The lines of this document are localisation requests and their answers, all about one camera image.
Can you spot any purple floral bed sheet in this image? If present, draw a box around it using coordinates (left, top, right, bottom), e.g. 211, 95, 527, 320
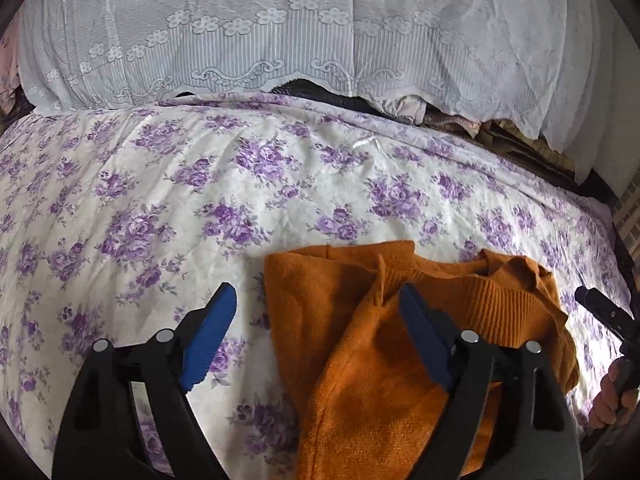
0, 92, 633, 480

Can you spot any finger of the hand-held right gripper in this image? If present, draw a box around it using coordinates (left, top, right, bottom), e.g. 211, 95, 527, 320
575, 286, 637, 356

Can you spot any white lace cover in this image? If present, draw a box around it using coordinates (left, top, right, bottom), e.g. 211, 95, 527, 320
17, 0, 611, 184

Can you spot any orange knit cardigan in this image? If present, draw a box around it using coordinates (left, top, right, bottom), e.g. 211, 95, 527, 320
263, 241, 581, 480

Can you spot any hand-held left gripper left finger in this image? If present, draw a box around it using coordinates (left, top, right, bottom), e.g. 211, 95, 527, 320
52, 282, 238, 480

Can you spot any grey cable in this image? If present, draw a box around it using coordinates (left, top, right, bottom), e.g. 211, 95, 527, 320
580, 410, 623, 457

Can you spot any person's right hand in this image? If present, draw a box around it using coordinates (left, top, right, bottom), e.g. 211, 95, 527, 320
589, 360, 630, 429

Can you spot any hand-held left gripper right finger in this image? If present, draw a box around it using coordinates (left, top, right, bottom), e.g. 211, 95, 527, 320
398, 282, 583, 480

